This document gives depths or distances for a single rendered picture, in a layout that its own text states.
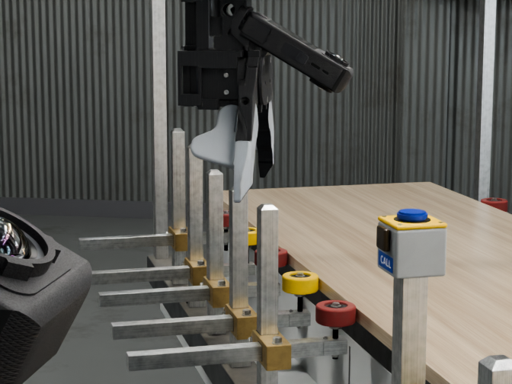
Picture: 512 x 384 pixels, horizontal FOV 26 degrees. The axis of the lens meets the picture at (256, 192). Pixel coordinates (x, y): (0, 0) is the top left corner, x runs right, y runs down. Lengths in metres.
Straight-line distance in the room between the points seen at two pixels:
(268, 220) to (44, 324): 1.93
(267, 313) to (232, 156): 1.20
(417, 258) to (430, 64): 5.90
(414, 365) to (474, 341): 0.55
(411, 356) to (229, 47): 0.58
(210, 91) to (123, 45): 6.63
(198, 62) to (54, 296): 0.82
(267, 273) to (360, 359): 0.29
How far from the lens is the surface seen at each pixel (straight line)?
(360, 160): 7.47
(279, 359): 2.16
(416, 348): 1.48
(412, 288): 1.46
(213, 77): 1.05
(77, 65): 7.79
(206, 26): 1.06
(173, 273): 2.88
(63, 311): 0.24
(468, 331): 2.09
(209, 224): 2.65
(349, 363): 2.38
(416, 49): 7.30
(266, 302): 2.19
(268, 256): 2.17
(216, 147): 1.03
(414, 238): 1.42
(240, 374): 2.44
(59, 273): 0.24
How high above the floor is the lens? 1.50
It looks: 10 degrees down
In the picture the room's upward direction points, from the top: straight up
